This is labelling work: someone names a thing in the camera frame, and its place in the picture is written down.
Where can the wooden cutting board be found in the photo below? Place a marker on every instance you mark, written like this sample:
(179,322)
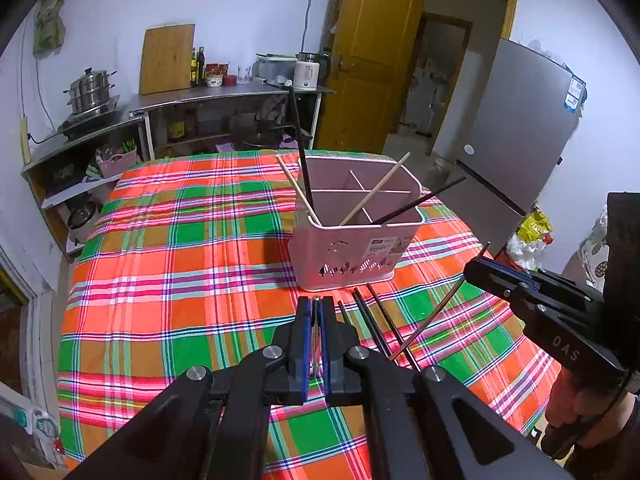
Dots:
(166,59)

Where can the pink utensil holder box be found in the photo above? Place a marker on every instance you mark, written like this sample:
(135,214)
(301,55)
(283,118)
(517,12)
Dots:
(332,256)

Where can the white electric kettle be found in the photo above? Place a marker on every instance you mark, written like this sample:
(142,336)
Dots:
(306,75)

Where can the light wooden chopstick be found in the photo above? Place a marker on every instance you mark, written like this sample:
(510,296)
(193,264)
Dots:
(375,189)
(300,194)

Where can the pink basket on shelf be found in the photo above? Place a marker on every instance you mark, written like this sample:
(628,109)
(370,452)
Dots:
(118,163)

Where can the white plastic bag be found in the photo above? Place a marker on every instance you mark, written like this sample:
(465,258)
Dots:
(527,255)

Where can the green cloth hanging on wall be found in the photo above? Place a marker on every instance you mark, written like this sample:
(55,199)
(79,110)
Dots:
(49,27)

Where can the steel steamer pot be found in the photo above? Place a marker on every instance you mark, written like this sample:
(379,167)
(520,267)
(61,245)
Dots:
(90,90)

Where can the dark oil bottle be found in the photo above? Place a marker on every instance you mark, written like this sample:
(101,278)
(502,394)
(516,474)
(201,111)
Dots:
(200,67)

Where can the red jar on counter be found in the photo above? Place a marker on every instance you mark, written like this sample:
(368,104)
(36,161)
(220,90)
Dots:
(229,80)

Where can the light wooden chopstick centre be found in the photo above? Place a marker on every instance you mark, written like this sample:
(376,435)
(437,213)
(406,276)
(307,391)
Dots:
(375,189)

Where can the person's hand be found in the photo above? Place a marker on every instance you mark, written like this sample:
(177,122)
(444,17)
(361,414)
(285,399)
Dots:
(568,403)

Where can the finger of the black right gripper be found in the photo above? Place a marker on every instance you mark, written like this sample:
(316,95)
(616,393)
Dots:
(345,363)

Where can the black chopstick leaning right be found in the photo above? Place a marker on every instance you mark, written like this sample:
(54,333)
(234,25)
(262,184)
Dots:
(401,210)

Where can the light wooden chopstick left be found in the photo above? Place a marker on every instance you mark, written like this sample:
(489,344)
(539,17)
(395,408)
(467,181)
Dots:
(300,194)

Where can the yellow snack bag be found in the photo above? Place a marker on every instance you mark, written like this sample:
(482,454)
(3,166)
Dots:
(535,226)

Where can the short black chopstick on table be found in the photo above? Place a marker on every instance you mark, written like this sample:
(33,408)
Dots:
(344,313)

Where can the dark brown chopstick on table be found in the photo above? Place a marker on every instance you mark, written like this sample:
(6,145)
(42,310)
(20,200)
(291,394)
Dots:
(391,324)

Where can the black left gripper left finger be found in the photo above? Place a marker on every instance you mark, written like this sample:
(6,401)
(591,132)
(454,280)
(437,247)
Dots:
(287,383)

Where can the rice cooker on lower shelf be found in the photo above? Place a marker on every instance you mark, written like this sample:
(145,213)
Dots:
(83,217)

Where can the metal kitchen counter shelf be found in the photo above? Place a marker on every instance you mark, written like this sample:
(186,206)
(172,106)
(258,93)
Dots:
(248,116)

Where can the silver refrigerator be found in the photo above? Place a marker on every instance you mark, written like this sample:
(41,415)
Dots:
(528,111)

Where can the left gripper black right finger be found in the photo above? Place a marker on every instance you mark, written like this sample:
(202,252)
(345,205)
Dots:
(500,279)

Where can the clear storage box on counter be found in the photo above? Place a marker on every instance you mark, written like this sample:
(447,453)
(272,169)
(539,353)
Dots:
(274,68)

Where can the wooden door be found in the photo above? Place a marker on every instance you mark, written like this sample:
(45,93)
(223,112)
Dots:
(370,56)

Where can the black chopstick upright in holder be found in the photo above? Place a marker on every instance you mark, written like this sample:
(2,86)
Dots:
(301,148)

